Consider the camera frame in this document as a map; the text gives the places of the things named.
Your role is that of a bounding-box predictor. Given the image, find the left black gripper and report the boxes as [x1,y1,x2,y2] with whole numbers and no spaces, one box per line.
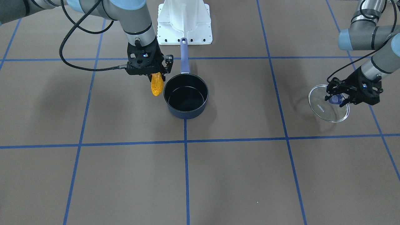
[324,68,383,107]

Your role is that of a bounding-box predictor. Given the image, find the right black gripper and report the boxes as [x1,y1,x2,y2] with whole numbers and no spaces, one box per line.
[125,39,174,81]

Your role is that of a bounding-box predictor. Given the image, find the yellow corn cob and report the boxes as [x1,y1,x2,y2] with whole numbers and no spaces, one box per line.
[151,72,164,96]

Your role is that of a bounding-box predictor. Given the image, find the glass pot lid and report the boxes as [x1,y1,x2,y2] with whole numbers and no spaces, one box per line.
[308,85,350,123]

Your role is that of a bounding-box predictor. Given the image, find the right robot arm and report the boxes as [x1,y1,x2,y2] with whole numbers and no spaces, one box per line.
[0,0,174,83]

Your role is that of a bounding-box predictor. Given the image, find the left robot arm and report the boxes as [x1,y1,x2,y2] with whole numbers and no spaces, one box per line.
[324,0,400,107]

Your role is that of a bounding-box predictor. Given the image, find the dark blue saucepan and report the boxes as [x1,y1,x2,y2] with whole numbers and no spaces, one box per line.
[164,37,209,120]

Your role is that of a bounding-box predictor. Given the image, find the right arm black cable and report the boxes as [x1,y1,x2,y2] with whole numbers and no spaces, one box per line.
[59,0,128,72]

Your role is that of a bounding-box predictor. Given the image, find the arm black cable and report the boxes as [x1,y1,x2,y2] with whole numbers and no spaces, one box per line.
[59,0,128,72]
[327,0,398,82]

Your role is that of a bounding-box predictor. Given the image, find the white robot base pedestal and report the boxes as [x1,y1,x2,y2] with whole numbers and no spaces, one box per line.
[156,0,213,45]

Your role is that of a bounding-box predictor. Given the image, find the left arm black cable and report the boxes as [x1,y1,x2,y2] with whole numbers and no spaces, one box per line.
[327,0,398,82]

